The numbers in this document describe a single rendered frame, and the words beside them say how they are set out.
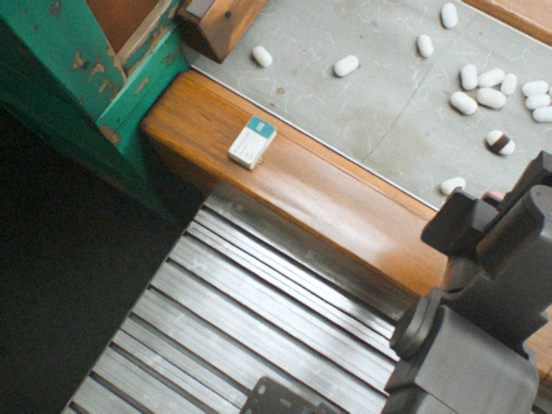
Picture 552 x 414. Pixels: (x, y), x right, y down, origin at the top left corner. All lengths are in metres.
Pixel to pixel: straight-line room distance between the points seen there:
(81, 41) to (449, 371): 0.42
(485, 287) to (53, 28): 0.40
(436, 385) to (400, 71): 0.50
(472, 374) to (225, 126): 0.44
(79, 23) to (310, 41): 0.35
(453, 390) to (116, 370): 0.50
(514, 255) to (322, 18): 0.51
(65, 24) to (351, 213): 0.37
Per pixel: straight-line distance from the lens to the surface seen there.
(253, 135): 0.62
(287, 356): 0.69
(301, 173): 0.63
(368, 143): 0.68
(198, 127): 0.66
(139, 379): 0.72
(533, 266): 0.34
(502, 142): 0.71
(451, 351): 0.33
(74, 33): 0.51
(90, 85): 0.56
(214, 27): 0.63
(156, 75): 0.66
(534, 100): 0.75
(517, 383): 0.34
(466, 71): 0.74
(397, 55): 0.75
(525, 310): 0.36
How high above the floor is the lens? 1.36
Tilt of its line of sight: 75 degrees down
